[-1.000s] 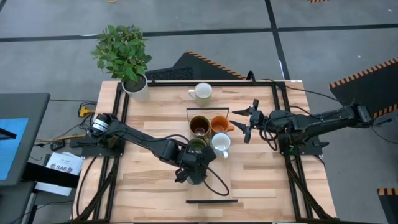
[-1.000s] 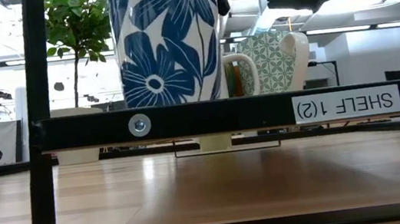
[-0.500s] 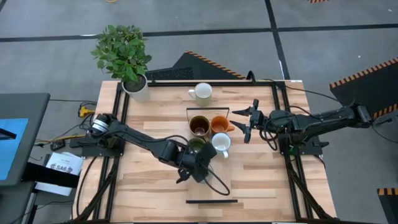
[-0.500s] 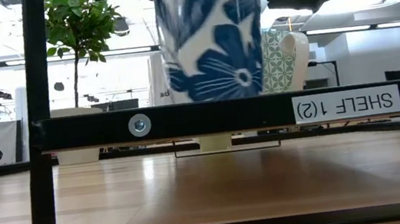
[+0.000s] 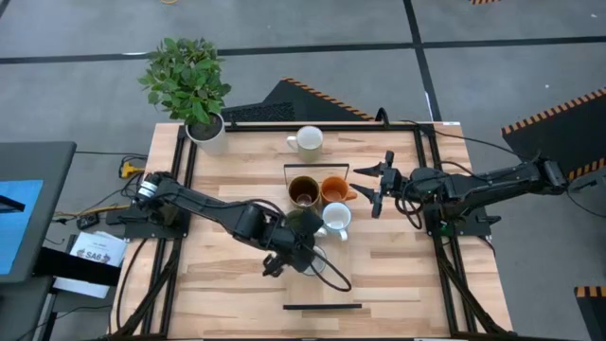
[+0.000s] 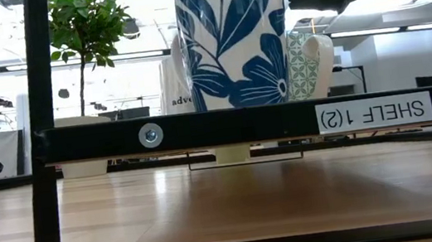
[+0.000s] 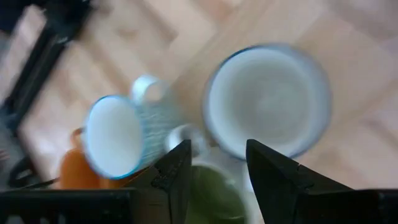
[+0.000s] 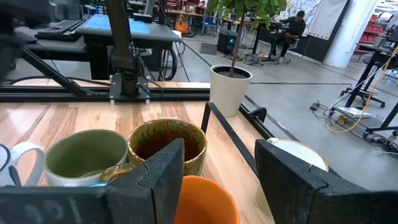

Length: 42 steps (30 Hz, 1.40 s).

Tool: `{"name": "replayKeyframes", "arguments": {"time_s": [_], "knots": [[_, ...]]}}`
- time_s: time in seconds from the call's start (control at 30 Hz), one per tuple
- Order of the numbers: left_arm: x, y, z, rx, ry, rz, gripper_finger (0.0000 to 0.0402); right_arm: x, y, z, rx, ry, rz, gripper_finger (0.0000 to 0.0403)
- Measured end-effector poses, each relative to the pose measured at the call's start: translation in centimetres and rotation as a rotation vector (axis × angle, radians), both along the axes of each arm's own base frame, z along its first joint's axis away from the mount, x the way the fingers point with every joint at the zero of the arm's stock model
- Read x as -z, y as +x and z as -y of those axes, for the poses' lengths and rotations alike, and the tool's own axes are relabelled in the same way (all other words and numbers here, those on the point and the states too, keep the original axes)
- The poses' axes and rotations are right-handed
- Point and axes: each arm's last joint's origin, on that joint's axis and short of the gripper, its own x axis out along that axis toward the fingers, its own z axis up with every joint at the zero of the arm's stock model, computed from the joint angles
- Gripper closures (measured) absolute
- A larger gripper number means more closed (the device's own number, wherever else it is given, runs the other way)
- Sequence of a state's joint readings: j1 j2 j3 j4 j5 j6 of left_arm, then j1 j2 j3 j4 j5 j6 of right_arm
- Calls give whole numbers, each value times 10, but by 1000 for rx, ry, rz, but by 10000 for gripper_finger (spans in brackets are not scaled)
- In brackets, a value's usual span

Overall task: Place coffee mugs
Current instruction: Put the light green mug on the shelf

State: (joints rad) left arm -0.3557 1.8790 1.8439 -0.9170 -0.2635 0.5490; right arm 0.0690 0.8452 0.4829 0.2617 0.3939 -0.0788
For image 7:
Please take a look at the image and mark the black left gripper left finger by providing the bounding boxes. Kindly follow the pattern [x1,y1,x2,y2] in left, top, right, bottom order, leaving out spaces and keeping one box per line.
[130,139,193,224]

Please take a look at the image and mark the large white blue-rimmed mug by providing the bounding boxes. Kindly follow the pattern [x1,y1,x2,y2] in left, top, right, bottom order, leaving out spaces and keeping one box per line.
[202,43,333,161]

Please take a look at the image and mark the green and white coffee mug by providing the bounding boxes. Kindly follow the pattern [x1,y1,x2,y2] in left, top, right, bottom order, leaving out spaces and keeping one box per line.
[164,123,262,224]

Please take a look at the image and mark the blue striped white mug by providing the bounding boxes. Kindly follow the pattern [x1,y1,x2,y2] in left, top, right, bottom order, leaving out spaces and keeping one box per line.
[82,73,187,180]

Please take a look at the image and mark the orange coffee mug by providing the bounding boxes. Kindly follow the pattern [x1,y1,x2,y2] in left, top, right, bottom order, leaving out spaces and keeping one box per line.
[58,127,147,190]

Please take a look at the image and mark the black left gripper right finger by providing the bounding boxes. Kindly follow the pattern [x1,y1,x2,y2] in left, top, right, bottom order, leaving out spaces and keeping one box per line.
[245,138,353,224]

